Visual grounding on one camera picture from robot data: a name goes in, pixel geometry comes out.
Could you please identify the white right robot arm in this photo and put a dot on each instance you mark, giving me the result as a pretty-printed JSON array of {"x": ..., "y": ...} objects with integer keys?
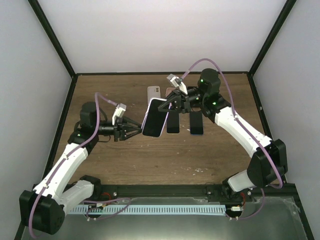
[{"x": 268, "y": 157}]

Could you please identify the lavender phone case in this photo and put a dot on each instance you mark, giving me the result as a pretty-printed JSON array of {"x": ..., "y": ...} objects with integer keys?
[{"x": 154, "y": 120}]

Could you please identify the white smartphone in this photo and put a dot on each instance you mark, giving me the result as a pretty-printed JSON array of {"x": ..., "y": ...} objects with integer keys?
[{"x": 173, "y": 123}]

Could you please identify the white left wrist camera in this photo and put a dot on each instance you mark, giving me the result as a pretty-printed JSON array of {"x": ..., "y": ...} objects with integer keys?
[{"x": 118, "y": 113}]

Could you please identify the cream phone case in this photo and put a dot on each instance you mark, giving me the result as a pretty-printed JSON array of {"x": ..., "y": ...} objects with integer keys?
[{"x": 153, "y": 92}]

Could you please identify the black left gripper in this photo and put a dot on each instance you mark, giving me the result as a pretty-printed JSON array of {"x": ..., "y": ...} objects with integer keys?
[{"x": 121, "y": 132}]

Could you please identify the blue smartphone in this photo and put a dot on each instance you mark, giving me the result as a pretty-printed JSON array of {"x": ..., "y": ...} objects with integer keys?
[{"x": 196, "y": 123}]

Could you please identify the light blue slotted strip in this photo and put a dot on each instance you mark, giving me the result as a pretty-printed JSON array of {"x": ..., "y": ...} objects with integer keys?
[{"x": 207, "y": 210}]

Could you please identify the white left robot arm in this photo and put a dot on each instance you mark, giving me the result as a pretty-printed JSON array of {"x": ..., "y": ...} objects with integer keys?
[{"x": 44, "y": 208}]

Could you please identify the pink phone case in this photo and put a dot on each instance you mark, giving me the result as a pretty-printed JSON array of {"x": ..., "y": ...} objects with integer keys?
[{"x": 168, "y": 91}]

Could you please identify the black frame rail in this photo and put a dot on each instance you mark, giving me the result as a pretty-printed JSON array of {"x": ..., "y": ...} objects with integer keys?
[{"x": 213, "y": 192}]

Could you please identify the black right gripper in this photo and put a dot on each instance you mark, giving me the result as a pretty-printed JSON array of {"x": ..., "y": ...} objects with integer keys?
[{"x": 181, "y": 102}]

